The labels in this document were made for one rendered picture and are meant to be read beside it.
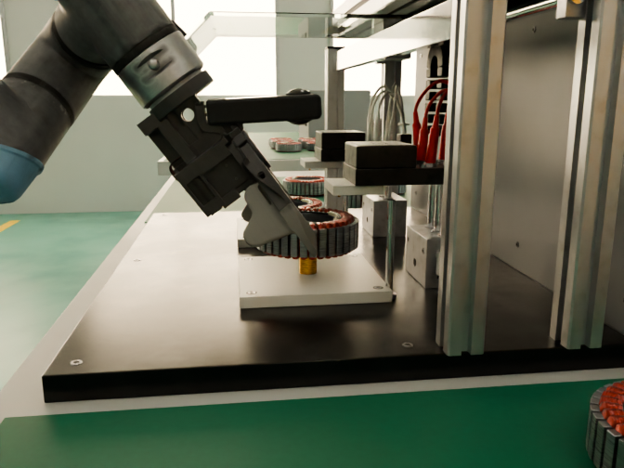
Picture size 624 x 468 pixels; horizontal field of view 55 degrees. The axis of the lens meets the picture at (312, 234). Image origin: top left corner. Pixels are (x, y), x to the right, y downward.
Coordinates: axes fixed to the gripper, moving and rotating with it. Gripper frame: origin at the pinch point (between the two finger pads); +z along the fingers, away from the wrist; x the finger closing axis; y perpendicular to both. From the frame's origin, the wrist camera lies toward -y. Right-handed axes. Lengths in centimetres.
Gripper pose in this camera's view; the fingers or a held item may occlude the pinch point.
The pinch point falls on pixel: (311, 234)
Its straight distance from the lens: 64.2
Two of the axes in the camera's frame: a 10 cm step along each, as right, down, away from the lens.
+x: 1.3, 2.2, -9.7
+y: -8.0, 6.0, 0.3
